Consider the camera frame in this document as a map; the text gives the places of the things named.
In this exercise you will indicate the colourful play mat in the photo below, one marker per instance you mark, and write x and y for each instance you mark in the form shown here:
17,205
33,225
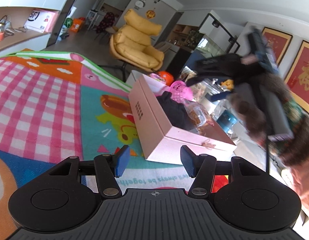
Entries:
52,109

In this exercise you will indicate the glass fish tank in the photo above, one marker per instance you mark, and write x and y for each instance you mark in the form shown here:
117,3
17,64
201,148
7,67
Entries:
208,48

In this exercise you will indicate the orange shopping bag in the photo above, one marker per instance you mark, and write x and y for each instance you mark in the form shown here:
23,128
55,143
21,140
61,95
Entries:
77,24

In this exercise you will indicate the yellow duck plush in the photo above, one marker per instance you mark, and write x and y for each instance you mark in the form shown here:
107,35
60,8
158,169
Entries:
227,85

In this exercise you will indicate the panda wall clock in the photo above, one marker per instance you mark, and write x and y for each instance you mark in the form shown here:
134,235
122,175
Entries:
139,4

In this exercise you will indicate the pink toy bucket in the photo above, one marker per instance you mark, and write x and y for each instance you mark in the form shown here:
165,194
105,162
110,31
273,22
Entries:
155,76

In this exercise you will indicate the red framed wall picture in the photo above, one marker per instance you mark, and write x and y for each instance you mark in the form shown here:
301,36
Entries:
279,41

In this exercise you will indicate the teal thermos bottle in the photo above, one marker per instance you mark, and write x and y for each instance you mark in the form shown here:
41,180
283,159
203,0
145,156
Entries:
226,121

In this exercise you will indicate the black plush toy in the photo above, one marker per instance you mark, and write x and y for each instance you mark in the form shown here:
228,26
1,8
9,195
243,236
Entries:
175,112

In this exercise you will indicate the yellow round wall ornament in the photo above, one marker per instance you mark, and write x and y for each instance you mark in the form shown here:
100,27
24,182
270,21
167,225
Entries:
150,14

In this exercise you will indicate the yellow lounge chair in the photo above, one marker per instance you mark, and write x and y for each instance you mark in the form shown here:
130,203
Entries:
132,43

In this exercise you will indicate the white SF parcel box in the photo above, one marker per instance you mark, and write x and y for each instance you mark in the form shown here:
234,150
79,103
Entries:
41,20

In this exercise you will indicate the orange pumpkin bucket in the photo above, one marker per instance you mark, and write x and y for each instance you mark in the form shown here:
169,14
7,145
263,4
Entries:
168,78

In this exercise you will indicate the white wall shelf unit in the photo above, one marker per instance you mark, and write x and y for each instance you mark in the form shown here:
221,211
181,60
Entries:
17,13

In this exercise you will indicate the clear packaged bread slices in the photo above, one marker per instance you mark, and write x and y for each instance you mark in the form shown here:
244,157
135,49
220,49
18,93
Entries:
198,115

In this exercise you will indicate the pink plastic strainer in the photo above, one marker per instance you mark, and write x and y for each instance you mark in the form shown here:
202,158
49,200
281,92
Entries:
180,92

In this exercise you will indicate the pink cardboard box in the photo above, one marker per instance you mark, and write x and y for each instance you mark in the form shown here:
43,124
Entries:
160,140

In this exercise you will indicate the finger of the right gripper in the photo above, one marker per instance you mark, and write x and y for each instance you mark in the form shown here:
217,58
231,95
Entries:
220,96

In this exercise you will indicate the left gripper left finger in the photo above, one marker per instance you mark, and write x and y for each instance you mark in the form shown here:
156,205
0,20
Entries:
108,167

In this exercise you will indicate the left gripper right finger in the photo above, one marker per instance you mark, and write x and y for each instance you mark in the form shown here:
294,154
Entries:
200,167

